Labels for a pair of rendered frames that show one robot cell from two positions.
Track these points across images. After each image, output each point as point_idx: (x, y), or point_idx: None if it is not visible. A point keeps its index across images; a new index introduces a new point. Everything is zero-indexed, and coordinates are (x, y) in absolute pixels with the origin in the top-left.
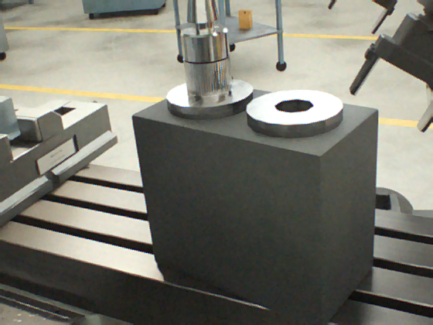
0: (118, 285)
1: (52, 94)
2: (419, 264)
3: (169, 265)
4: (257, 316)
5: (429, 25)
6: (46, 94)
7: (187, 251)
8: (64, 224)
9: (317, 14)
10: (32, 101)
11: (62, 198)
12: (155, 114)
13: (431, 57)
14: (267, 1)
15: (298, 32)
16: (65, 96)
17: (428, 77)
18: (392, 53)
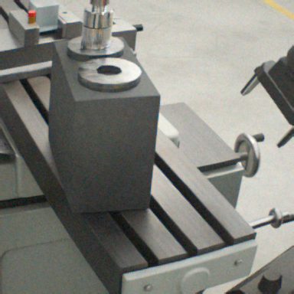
0: (28, 142)
1: (274, 9)
2: (176, 222)
3: (50, 143)
4: (62, 194)
5: (286, 68)
6: (269, 7)
7: (53, 136)
8: (37, 95)
9: None
10: (253, 8)
11: None
12: (61, 46)
13: (285, 91)
14: None
15: None
16: (284, 17)
17: (280, 106)
18: (262, 75)
